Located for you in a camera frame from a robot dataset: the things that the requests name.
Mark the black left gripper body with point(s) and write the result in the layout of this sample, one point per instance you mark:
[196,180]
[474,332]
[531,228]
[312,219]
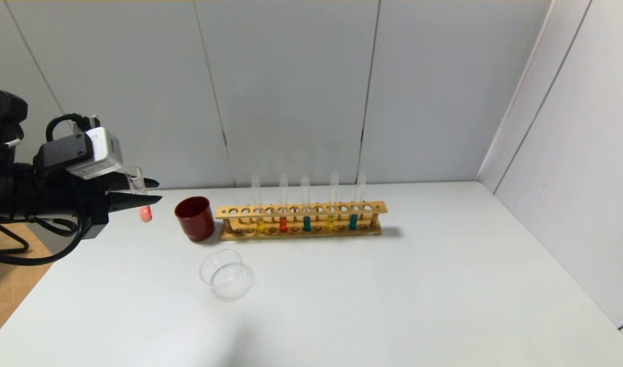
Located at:
[98,210]

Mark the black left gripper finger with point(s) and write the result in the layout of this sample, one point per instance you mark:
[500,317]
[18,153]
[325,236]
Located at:
[133,201]
[151,182]

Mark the test tube with red pigment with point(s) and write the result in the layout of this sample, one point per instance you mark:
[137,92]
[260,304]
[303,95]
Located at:
[146,214]
[283,225]

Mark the test tube with yellow pigment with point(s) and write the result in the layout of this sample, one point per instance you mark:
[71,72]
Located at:
[330,223]
[260,226]

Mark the wooden test tube rack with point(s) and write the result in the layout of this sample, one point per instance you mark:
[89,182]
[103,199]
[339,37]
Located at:
[301,210]

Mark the test tube with teal pigment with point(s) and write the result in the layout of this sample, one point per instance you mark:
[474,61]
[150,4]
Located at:
[353,221]
[306,224]

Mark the dark red cup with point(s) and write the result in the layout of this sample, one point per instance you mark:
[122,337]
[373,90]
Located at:
[195,221]

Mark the black metal stand leg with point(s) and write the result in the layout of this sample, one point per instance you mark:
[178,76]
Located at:
[23,250]

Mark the clear glass beaker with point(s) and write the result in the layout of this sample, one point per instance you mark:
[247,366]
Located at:
[229,283]

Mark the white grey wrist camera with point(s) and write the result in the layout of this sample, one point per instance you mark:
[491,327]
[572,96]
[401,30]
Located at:
[95,153]

